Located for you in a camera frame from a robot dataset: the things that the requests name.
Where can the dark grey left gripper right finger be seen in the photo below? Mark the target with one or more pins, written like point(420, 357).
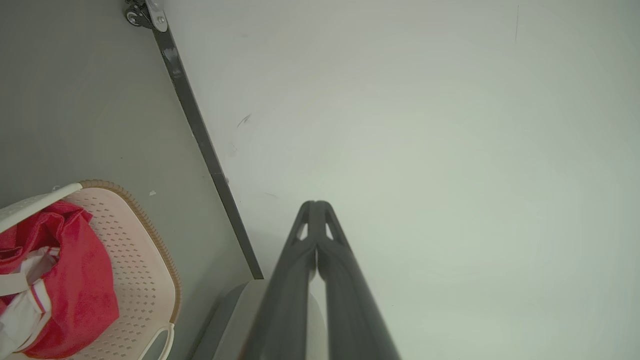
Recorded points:
point(350, 310)

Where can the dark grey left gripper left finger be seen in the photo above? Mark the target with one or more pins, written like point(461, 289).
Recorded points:
point(285, 310)

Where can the red and white garment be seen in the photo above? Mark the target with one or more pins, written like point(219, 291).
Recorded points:
point(80, 280)

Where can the cream perforated laundry basket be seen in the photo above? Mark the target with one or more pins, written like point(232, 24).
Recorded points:
point(135, 270)

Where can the black baseboard strip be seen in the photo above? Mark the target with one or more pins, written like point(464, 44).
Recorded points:
point(200, 135)

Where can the silver metal partition foot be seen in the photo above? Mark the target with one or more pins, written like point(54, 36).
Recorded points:
point(159, 20)

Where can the black caster wheel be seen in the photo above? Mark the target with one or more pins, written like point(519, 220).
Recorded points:
point(134, 17)

